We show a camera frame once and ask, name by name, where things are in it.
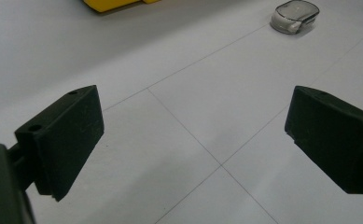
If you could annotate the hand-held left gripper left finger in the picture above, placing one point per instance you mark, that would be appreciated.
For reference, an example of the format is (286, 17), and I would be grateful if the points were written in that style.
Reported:
(67, 137)

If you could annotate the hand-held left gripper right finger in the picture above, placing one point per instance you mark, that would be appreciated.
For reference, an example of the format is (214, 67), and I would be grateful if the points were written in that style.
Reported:
(334, 137)

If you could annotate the yellow black drawer organizer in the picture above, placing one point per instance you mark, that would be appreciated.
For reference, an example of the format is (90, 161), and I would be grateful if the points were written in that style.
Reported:
(107, 4)

